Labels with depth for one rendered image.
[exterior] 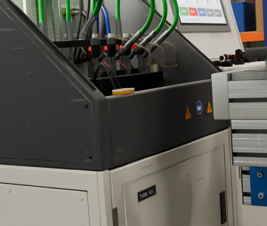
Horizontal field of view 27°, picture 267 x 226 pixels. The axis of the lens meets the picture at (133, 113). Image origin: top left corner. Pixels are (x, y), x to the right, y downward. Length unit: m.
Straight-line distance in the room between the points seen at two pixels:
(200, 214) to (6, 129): 0.61
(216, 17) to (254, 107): 1.33
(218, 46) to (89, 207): 1.20
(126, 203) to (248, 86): 0.43
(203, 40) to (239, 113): 1.15
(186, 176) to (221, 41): 0.92
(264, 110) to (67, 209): 0.53
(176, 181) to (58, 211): 0.35
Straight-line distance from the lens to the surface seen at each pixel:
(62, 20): 1.98
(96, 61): 1.64
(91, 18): 1.50
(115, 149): 1.28
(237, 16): 7.11
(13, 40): 1.38
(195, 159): 1.61
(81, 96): 1.25
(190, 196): 1.60
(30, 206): 1.42
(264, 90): 1.07
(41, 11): 1.78
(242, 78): 1.09
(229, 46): 2.41
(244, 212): 1.97
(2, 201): 1.48
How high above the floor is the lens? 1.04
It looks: 6 degrees down
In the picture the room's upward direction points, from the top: 4 degrees counter-clockwise
